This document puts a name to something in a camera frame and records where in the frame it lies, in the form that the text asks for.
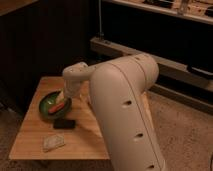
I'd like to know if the green ceramic bowl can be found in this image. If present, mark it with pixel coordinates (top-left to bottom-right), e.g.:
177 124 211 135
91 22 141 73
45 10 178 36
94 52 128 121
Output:
39 91 72 121

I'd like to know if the clear plastic snack bag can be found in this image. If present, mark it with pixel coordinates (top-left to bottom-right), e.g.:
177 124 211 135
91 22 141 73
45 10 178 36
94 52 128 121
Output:
43 134 65 152

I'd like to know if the black rectangular box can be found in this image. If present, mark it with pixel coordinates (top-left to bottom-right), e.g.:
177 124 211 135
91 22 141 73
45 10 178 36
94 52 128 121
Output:
53 120 76 129

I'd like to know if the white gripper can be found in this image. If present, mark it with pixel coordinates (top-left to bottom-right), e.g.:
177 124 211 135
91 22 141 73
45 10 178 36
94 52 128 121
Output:
56 82 80 104

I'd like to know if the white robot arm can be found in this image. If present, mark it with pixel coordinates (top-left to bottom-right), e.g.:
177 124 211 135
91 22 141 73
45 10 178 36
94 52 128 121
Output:
62 54 168 171

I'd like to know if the orange carrot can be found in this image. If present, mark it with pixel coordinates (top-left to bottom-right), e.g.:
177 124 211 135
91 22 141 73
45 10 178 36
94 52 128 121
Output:
48 102 65 115

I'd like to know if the wooden table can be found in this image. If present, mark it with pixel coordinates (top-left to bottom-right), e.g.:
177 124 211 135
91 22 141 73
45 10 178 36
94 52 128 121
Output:
9 77 109 160

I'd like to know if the dark wooden cabinet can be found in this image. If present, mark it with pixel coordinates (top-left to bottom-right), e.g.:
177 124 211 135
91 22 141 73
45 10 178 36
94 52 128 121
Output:
0 0 89 111

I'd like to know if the metal shelf rack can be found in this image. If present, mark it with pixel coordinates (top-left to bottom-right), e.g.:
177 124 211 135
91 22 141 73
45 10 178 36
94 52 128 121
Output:
90 0 213 115

